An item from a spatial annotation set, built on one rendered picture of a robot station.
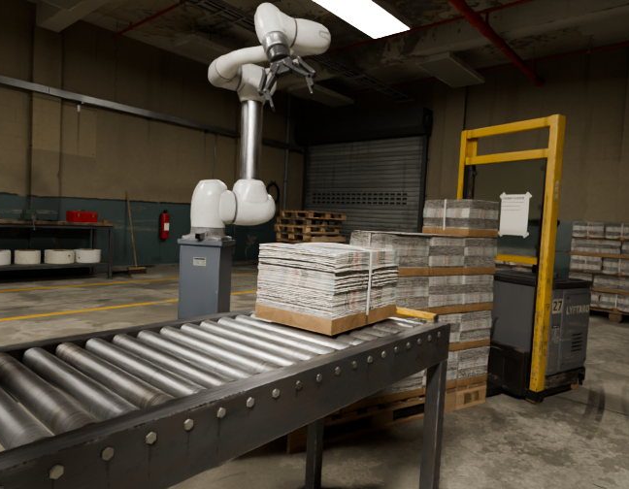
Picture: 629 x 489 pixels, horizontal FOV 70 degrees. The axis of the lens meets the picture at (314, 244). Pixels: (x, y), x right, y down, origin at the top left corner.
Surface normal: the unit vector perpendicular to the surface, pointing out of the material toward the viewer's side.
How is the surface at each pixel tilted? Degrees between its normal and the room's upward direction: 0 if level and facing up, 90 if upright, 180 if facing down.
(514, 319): 90
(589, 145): 90
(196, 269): 90
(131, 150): 90
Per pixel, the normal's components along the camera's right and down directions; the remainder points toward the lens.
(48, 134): 0.76, 0.07
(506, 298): -0.85, -0.02
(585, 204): -0.65, 0.00
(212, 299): -0.11, 0.04
